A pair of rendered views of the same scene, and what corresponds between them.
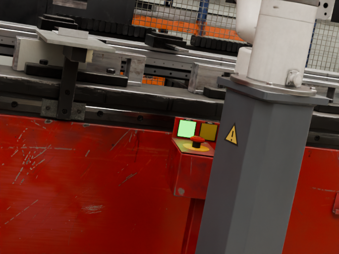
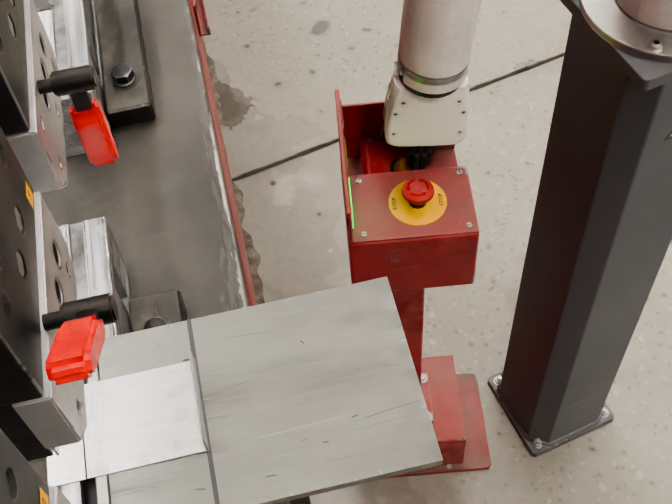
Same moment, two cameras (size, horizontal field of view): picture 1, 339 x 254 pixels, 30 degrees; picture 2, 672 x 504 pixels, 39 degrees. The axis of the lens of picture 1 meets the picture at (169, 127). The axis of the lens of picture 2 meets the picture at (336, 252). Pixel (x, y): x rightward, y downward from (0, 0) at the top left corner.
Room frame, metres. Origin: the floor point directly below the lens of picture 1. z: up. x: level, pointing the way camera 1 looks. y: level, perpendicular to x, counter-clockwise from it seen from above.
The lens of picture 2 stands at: (1.61, 0.63, 1.72)
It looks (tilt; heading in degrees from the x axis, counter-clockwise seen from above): 55 degrees down; 282
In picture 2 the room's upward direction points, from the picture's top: 6 degrees counter-clockwise
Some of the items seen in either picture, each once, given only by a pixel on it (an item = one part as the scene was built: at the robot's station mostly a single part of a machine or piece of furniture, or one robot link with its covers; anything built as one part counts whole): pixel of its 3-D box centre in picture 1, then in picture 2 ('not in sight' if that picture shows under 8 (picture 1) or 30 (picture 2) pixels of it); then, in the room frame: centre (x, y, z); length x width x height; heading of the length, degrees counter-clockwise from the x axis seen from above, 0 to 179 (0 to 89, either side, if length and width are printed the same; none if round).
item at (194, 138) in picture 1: (196, 143); (417, 196); (1.65, -0.08, 0.79); 0.04 x 0.04 x 0.04
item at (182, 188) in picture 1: (210, 159); (405, 188); (1.67, -0.12, 0.75); 0.20 x 0.16 x 0.18; 101
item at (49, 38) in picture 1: (73, 40); (261, 399); (1.75, 0.30, 1.00); 0.26 x 0.18 x 0.01; 20
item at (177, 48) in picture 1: (172, 43); not in sight; (2.17, 0.04, 1.01); 0.26 x 0.12 x 0.05; 20
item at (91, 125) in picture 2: not in sight; (81, 120); (1.88, 0.19, 1.20); 0.04 x 0.02 x 0.10; 20
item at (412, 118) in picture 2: not in sight; (426, 100); (1.64, -0.18, 0.86); 0.10 x 0.07 x 0.11; 11
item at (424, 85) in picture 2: not in sight; (430, 63); (1.64, -0.18, 0.92); 0.09 x 0.08 x 0.03; 11
